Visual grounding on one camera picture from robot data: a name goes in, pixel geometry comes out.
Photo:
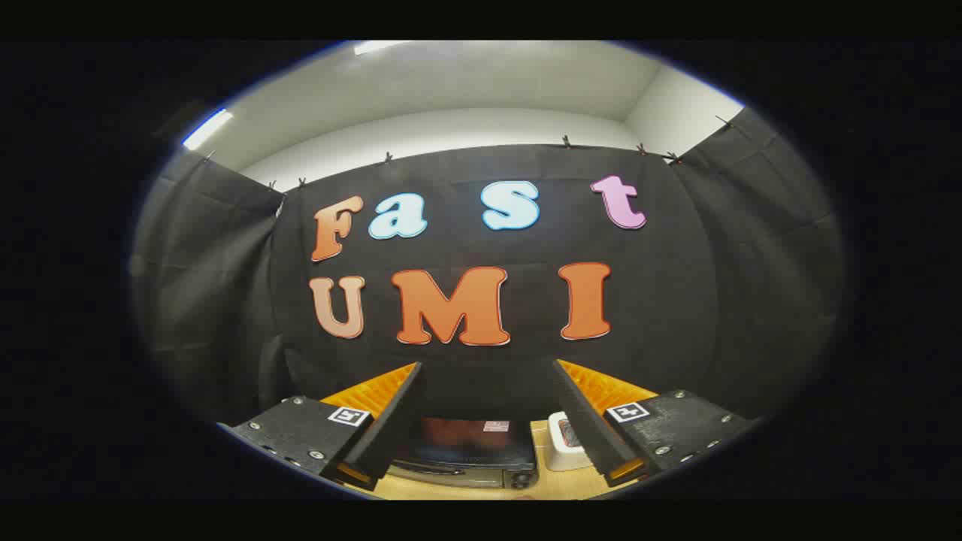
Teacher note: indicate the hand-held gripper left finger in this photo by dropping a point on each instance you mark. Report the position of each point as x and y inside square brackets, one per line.
[391, 428]

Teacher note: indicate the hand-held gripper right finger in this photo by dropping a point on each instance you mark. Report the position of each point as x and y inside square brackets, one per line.
[586, 424]

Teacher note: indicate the ceiling light panel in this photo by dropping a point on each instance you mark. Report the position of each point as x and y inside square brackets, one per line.
[207, 130]
[376, 46]

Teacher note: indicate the black toaster oven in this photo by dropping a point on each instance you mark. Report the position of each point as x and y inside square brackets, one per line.
[466, 451]

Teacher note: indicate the row of small cloth clips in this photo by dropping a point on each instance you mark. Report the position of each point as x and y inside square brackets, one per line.
[566, 141]

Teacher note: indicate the black backdrop cloth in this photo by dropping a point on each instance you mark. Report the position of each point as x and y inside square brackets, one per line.
[676, 300]

